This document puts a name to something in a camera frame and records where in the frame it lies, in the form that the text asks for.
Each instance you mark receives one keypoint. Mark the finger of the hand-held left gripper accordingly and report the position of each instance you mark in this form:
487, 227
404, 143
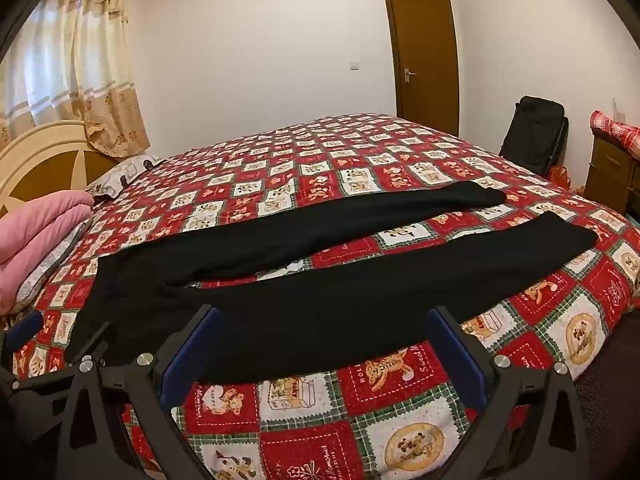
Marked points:
24, 331
92, 341

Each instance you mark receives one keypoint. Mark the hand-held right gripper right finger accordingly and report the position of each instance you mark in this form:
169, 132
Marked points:
460, 355

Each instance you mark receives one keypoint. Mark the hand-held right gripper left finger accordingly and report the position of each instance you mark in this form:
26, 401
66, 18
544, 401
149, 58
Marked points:
192, 355

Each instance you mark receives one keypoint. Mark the black pants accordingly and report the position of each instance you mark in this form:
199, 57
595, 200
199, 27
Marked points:
300, 320

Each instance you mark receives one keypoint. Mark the grey patterned pillow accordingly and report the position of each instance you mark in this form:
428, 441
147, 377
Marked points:
50, 270

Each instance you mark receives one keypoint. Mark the red patchwork printed bedspread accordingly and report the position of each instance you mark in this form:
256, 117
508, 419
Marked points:
400, 410

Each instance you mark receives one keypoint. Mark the pink folded blanket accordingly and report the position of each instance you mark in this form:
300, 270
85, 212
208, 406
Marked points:
35, 240

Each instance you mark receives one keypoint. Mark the white patterned pillow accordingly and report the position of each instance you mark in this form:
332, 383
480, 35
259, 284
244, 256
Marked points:
120, 172

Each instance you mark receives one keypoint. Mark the cream wooden headboard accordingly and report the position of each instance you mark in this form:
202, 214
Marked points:
40, 160

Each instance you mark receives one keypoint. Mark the red plastic bag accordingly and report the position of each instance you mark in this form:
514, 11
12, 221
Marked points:
558, 177

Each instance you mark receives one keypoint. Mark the brown wooden cabinet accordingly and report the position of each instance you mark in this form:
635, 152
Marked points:
607, 170

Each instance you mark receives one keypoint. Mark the red plaid cloth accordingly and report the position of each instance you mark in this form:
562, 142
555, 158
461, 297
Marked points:
615, 130

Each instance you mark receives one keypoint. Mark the cream patterned curtain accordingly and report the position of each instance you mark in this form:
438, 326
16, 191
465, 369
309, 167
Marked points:
75, 60

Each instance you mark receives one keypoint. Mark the brown wooden door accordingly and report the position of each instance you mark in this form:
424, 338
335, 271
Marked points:
425, 50

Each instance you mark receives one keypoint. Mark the white wall socket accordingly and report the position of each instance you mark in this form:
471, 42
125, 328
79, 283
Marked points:
619, 115

